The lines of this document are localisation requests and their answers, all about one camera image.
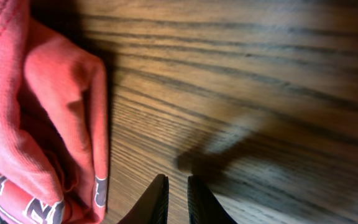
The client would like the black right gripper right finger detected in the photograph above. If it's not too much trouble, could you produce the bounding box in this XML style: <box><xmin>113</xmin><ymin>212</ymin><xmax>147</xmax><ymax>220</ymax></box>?
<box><xmin>187</xmin><ymin>175</ymin><xmax>237</xmax><ymax>224</ymax></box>

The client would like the red t-shirt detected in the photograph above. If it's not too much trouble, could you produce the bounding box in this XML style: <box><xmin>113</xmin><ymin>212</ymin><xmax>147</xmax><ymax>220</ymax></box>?
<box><xmin>0</xmin><ymin>1</ymin><xmax>108</xmax><ymax>223</ymax></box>

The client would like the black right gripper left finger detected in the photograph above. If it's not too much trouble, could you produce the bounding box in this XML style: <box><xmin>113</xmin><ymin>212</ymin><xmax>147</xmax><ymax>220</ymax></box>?
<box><xmin>118</xmin><ymin>174</ymin><xmax>169</xmax><ymax>224</ymax></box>

